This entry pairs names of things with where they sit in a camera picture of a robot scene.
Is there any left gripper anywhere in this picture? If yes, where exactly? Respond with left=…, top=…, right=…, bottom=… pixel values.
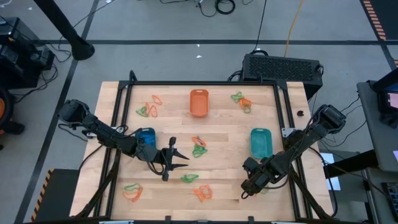
left=151, top=136, right=190, bottom=182

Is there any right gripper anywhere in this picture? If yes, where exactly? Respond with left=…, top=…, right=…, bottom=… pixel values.
left=241, top=156, right=271, bottom=200

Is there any teal plastic basket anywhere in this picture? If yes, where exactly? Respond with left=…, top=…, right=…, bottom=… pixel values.
left=249, top=128, right=274, bottom=160

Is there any blue plastic basket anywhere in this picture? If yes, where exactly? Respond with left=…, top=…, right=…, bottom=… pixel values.
left=134, top=126, right=157, bottom=150

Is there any orange plastic basket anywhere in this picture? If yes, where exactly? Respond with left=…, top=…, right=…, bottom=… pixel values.
left=189, top=88, right=210, bottom=118

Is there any black beam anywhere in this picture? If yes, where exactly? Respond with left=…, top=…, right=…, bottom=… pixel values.
left=322, top=149, right=379, bottom=179

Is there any black computer tower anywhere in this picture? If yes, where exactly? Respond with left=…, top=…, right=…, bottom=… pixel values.
left=241, top=53, right=325, bottom=101

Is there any black mat with hazard stripes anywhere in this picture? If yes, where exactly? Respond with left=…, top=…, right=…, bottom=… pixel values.
left=30, top=168, right=81, bottom=223
left=359, top=0, right=398, bottom=42

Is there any dark grey desk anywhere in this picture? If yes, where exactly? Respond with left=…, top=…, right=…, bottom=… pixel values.
left=356, top=80, right=398, bottom=174

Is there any black keyboard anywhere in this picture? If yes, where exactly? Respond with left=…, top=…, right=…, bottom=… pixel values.
left=381, top=182, right=398, bottom=220

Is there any black pole stand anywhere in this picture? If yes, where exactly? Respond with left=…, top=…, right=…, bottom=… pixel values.
left=33, top=0, right=96, bottom=62

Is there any black laptop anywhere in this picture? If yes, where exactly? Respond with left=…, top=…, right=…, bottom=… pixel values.
left=371, top=67, right=398, bottom=127

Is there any black orange wheeled device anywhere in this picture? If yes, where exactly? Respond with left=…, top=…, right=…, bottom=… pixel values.
left=0, top=86, right=26, bottom=151

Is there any black equipment cart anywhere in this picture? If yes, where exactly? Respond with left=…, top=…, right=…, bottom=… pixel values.
left=0, top=16, right=56, bottom=90

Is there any black aluminium table frame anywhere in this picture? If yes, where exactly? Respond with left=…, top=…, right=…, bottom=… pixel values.
left=74, top=70, right=335, bottom=224

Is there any black cable coil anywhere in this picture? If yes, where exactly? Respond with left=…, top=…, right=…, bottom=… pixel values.
left=215, top=0, right=236, bottom=16

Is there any yellow power cable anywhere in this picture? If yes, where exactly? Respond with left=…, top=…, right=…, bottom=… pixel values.
left=283, top=0, right=305, bottom=58

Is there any black power cable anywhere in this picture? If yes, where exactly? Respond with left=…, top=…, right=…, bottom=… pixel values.
left=250, top=0, right=269, bottom=56

